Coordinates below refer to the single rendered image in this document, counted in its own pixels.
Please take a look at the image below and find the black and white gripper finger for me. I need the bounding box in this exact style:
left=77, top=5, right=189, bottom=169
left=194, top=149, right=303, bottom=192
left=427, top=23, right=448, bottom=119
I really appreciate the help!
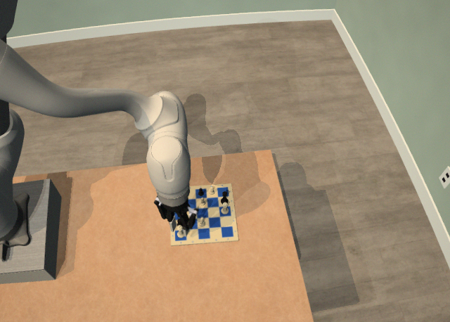
left=176, top=206, right=198, bottom=237
left=154, top=197, right=176, bottom=232

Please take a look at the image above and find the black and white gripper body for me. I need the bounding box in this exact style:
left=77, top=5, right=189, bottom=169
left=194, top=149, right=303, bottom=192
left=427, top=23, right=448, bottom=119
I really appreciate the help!
left=162, top=198, right=190, bottom=214

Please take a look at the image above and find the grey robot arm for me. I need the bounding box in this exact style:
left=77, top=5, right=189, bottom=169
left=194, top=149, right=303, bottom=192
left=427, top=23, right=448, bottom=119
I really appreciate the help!
left=0, top=0, right=191, bottom=262

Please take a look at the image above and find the blue and cream chessboard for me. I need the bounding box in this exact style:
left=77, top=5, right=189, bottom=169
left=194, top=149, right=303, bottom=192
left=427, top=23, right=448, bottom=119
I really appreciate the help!
left=171, top=183, right=238, bottom=246

